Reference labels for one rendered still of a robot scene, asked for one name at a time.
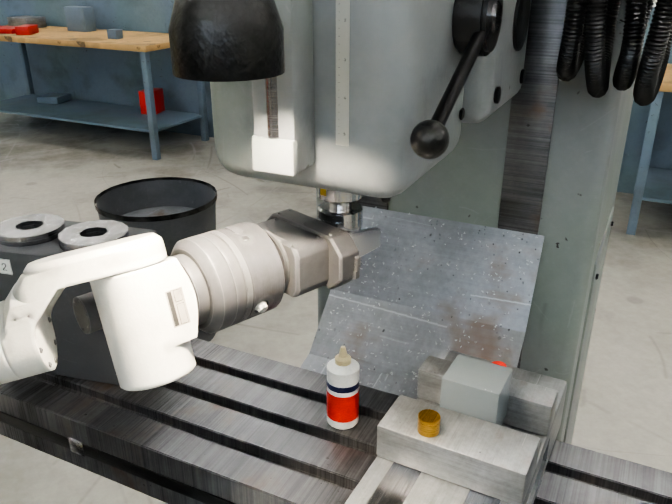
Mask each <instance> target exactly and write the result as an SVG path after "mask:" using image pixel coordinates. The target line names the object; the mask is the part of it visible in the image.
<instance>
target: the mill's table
mask: <svg viewBox="0 0 672 504"><path fill-rule="evenodd" d="M190 342H191V346H192V350H193V353H194V357H195V361H196V366H195V367H194V369H193V370H192V371H191V372H190V373H189V374H187V375H186V376H184V377H182V378H180V379H178V380H176V381H174V382H171V383H169V384H166V385H163V386H160V387H156V388H152V389H148V390H142V391H127V390H124V389H122V388H121V387H120V385H114V384H108V383H102V382H97V381H91V380H85V379H79V378H73V377H67V376H61V375H55V374H49V373H41V374H38V375H34V376H30V377H27V378H23V379H20V380H16V381H12V382H8V383H5V384H1V385H0V434H1V435H3V436H6V437H8V438H10V439H13V440H15V441H18V442H20V443H23V444H25V445H27V446H30V447H32V448H35V449H37V450H39V451H42V452H44V453H47V454H49V455H52V456H54V457H56V458H59V459H61V460H64V461H66V462H69V463H71V464H73V465H76V466H78V467H81V468H83V469H85V470H88V471H90V472H93V473H95V474H98V475H100V476H102V477H105V478H107V479H110V480H112V481H115V482H117V483H119V484H122V485H124V486H127V487H129V488H131V489H134V490H136V491H139V492H141V493H144V494H146V495H148V496H151V497H153V498H156V499H158V500H161V501H163V502H165V503H168V504H345V502H346V501H347V499H348V498H349V497H350V495H351V494H352V492H353V491H354V489H355V488H356V486H357V485H358V483H359V482H360V481H361V479H362V478H363V476H364V475H365V473H366V472H367V470H368V469H369V468H370V466H371V465H372V463H373V462H374V460H375V459H376V457H377V454H376V453H377V426H378V424H379V423H380V421H381V420H382V419H383V417H384V416H385V414H386V413H387V412H388V410H389V409H390V408H391V406H392V405H393V404H394V402H395V401H396V399H397V398H398V397H399V396H398V395H395V394H391V393H388V392H384V391H381V390H377V389H374V388H370V387H366V386H363V385H359V420H358V423H357V424H356V425H355V426H354V427H352V428H350V429H344V430H342V429H336V428H334V427H332V426H331V425H329V423H328V421H327V375H324V374H321V373H317V372H314V371H310V370H306V369H303V368H299V367H296V366H292V365H289V364H285V363H282V362H278V361H275V360H271V359H268V358H264V357H261V356H257V355H253V354H250V353H246V352H243V351H239V350H236V349H232V348H229V347H225V346H222V345H218V344H215V343H211V342H208V341H204V340H201V339H197V338H194V339H191V340H190ZM533 504H672V473H670V472H667V471H663V470H660V469H656V468H653V467H649V466H645V465H642V464H638V463H635V462H631V461H628V460H624V459H621V458H617V457H614V456H610V455H607V454H603V453H600V452H596V451H592V450H589V449H585V448H582V447H578V446H575V445H571V444H568V443H564V442H561V441H557V440H555V443H554V446H553V449H552V451H551V454H550V457H549V460H548V463H547V466H546V469H545V472H544V475H543V477H542V480H541V483H540V486H539V489H538V492H537V495H536V498H535V500H534V503H533Z"/></svg>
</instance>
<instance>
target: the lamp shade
mask: <svg viewBox="0 0 672 504"><path fill-rule="evenodd" d="M168 32H169V42H170V53H171V63H172V73H173V75H174V76H175V77H177V78H181V79H186V80H193V81H207V82H235V81H250V80H260V79H266V78H272V77H276V76H279V75H282V74H283V73H285V56H284V27H283V24H282V21H281V18H280V15H279V12H278V9H277V6H276V3H275V0H174V5H173V10H172V14H171V19H170V24H169V28H168Z"/></svg>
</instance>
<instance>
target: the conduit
mask: <svg viewBox="0 0 672 504"><path fill-rule="evenodd" d="M620 1H621V0H568V1H567V2H566V3H567V4H568V5H567V6H566V8H567V9H566V10H565V11H566V13H565V15H566V17H565V18H564V19H565V21H564V23H565V24H564V25H563V26H564V28H563V32H562V34H563V35H562V36H561V37H562V39H561V43H560V44H561V45H560V49H559V50H560V51H559V54H558V55H559V56H558V61H557V67H556V72H557V77H558V78H559V79H560V80H561V81H570V80H572V79H574V78H575V76H576V75H577V73H578V71H579V69H580V67H581V65H582V63H583V61H584V68H585V79H586V87H587V91H588V93H589V94H590V95H591V96H592V97H594V98H600V97H602V96H604V95H605V94H606V92H607V90H608V88H609V80H610V79H609V78H610V69H611V68H610V67H611V61H612V60H611V59H612V57H611V56H612V50H613V48H612V47H613V44H614V42H613V41H614V39H613V38H614V37H615V36H614V34H615V31H616V30H615V28H616V24H617V23H616V21H618V20H617V18H618V16H617V15H618V14H619V13H618V11H619V7H620V4H621V2H620ZM654 1H655V0H627V1H626V3H627V4H626V6H625V7H626V9H625V11H626V13H625V16H626V17H625V18H624V19H625V21H624V23H625V25H624V26H623V27H624V29H623V31H624V33H623V35H624V36H623V37H622V38H623V40H622V44H621V46H622V47H621V51H620V54H619V58H618V61H617V64H616V67H615V71H614V74H613V79H612V81H613V86H614V87H615V88H616V89H617V90H621V91H625V90H627V89H629V88H630V87H631V86H632V84H633V82H634V80H635V84H634V90H633V98H634V101H635V103H637V104H638V105H640V106H647V105H649V104H650V103H652V102H653V101H654V100H655V98H656V96H657V94H658V92H659V89H660V86H661V84H662V81H663V78H664V74H665V71H666V68H667V64H668V60H669V55H670V51H671V49H670V48H671V45H672V0H657V2H656V3H655V4H656V6H655V7H654V8H655V11H653V13H654V15H653V16H652V17H653V19H652V20H651V22H652V23H651V24H650V26H651V27H650V28H649V30H650V31H649V32H648V35H647V39H646V43H645V44H644V45H645V46H644V48H642V46H643V42H644V40H643V39H644V38H645V37H644V36H645V33H646V31H645V30H646V29H647V28H646V27H647V26H648V24H647V23H648V22H649V19H650V17H649V16H650V15H651V12H652V10H651V9H652V8H653V6H652V5H654V3H653V2H654ZM642 49H644V50H643V52H642ZM641 53H643V54H642V55H641ZM641 56H642V57H641ZM640 60H641V61H640ZM639 63H640V64H639ZM636 75H637V76H636ZM635 78H636V79H635Z"/></svg>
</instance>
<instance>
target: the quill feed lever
mask: <svg viewBox="0 0 672 504"><path fill-rule="evenodd" d="M502 14H503V0H455V1H454V7H453V16H452V36H453V42H454V46H455V48H456V49H457V50H458V52H459V53H460V54H461V55H462V57H461V59H460V61H459V64H458V66H457V68H456V70H455V72H454V74H453V76H452V78H451V80H450V82H449V84H448V86H447V88H446V90H445V92H444V94H443V96H442V98H441V100H440V102H439V104H438V106H437V108H436V110H435V112H434V114H433V116H432V118H431V120H424V121H422V122H420V123H419V124H417V125H416V126H415V127H414V129H413V130H412V133H411V136H410V144H411V147H412V150H413V151H414V152H415V153H416V154H417V155H418V156H419V157H421V158H424V159H435V158H438V157H440V156H441V155H442V154H443V153H444V152H445V151H446V150H447V148H448V146H449V139H450V138H449V133H448V130H447V129H446V127H445V124H446V122H447V120H448V118H449V116H450V114H451V112H452V110H453V107H454V105H455V103H456V101H457V99H458V97H459V95H460V93H461V90H462V88H463V86H464V84H465V82H466V80H467V78H468V76H469V73H470V71H471V69H472V67H473V65H474V63H475V61H476V59H477V57H478V56H488V55H489V53H490V52H492V51H493V50H494V48H495V46H496V44H497V41H498V37H499V33H500V28H501V22H502Z"/></svg>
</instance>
